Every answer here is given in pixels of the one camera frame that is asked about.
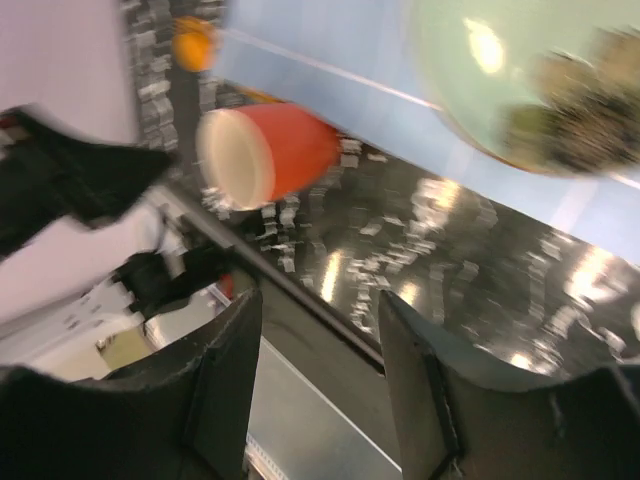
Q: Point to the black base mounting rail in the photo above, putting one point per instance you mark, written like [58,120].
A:
[321,407]

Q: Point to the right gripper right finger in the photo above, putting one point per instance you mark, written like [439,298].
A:
[462,413]

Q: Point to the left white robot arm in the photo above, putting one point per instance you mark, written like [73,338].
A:
[47,175]

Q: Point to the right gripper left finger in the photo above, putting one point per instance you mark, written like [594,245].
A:
[179,413]

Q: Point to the green floral plate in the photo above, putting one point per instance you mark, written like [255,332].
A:
[548,87]

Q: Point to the blue checked placemat cloth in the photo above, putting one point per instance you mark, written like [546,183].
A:
[349,61]

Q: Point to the orange plastic spoon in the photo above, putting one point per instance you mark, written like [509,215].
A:
[194,43]

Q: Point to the orange mug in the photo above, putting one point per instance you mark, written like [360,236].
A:
[259,153]

